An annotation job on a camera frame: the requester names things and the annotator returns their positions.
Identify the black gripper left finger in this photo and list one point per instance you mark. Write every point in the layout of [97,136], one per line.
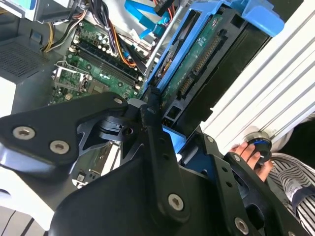
[49,123]

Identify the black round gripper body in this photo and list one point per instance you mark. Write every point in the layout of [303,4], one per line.
[110,209]

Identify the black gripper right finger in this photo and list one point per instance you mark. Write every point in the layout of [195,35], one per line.
[226,177]

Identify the hard disk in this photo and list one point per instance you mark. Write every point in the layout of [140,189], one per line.
[204,49]

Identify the person hand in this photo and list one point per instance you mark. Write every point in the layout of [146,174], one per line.
[248,152]

